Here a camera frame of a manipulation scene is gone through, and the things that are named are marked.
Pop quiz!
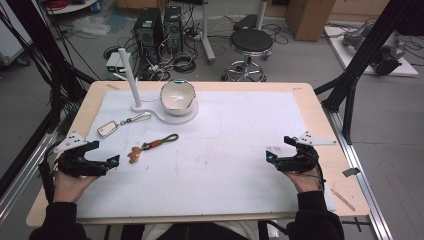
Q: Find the grey robot device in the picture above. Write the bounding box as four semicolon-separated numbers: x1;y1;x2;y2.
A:
342;22;407;77

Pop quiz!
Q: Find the aluminium rail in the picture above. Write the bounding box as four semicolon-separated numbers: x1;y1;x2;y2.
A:
0;131;58;224
322;108;395;240

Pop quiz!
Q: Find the person's right hand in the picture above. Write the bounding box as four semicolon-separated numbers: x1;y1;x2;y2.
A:
284;169;323;195

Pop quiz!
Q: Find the silver rectangular keychain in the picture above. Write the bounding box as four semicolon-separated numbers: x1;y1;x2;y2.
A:
96;111;153;139

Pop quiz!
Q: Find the clear plastic bag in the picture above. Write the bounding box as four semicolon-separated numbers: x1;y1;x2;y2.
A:
70;15;112;37

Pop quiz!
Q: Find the white metal stand leg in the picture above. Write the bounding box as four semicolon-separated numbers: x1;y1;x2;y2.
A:
199;0;217;65

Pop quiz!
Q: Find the black computer tower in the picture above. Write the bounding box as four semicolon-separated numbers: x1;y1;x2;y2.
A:
133;7;165;66
163;5;184;54

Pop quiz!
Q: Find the black round stool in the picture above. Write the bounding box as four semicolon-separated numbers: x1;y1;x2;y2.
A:
221;28;274;83

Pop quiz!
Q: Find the white stand with pole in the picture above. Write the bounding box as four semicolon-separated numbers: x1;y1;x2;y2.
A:
112;47;200;126

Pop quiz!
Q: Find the cardboard box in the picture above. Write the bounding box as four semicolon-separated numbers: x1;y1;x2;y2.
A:
285;0;337;42

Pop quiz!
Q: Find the tangle of floor cables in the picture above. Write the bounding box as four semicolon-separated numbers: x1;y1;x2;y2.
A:
103;6;291;83

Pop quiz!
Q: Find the person's left hand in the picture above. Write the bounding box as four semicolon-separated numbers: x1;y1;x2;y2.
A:
53;170;101;204

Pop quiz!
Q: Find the grey tape piece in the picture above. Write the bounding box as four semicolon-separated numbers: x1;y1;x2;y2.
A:
342;167;362;178

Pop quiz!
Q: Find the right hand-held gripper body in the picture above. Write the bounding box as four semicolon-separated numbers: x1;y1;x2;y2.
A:
277;131;338;174

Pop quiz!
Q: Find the white power supply box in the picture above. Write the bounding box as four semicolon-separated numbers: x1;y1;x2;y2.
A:
105;51;127;75

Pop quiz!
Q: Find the black metal frame strut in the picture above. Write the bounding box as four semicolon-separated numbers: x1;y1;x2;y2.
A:
313;0;424;145
0;0;98;201

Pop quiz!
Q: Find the brown gingerbread figure keychain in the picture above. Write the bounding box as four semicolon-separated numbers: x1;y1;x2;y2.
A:
127;133;180;165

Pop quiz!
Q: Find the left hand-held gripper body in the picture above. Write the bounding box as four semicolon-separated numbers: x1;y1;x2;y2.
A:
53;131;111;178

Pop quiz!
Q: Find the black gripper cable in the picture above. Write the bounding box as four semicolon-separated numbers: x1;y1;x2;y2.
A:
311;156;327;194
37;146;59;205

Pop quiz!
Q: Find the white ceramic bowl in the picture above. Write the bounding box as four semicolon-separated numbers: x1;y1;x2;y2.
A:
159;79;198;117

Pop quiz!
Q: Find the white floor board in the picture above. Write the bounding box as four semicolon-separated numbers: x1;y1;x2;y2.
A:
323;25;420;78

